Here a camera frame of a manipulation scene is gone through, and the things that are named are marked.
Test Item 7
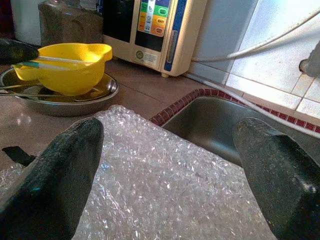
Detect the clear bubble wrap sheet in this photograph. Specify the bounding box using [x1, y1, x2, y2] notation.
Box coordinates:
[0, 104, 278, 240]

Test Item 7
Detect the yellow plastic bowl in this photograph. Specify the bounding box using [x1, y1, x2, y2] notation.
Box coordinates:
[12, 42, 113, 97]

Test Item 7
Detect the steel bowl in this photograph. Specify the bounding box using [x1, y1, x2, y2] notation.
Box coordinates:
[0, 67, 120, 118]

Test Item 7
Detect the black tape strip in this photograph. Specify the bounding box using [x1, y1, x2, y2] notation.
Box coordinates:
[1, 146, 36, 167]

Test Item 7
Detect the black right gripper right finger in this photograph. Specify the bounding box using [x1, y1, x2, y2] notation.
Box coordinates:
[233, 117, 320, 240]

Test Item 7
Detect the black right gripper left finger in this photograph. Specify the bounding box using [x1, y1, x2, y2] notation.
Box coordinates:
[0, 117, 105, 240]

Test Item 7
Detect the white water hose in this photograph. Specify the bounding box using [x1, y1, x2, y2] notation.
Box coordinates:
[192, 11, 320, 62]

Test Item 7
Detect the steel spoon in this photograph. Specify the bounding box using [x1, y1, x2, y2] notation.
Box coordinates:
[91, 79, 119, 99]

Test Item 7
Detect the white green toothbrush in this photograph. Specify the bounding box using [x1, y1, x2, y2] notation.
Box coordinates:
[13, 55, 87, 71]

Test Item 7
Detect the steel sink basin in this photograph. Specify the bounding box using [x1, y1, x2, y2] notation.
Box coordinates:
[161, 96, 320, 167]

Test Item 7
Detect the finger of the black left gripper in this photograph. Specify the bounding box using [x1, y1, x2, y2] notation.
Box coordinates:
[0, 38, 40, 65]

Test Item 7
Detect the brown powder jar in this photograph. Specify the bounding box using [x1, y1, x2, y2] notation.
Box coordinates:
[37, 0, 105, 47]

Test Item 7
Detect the beige water ionizer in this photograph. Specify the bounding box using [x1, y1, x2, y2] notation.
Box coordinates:
[102, 0, 208, 78]

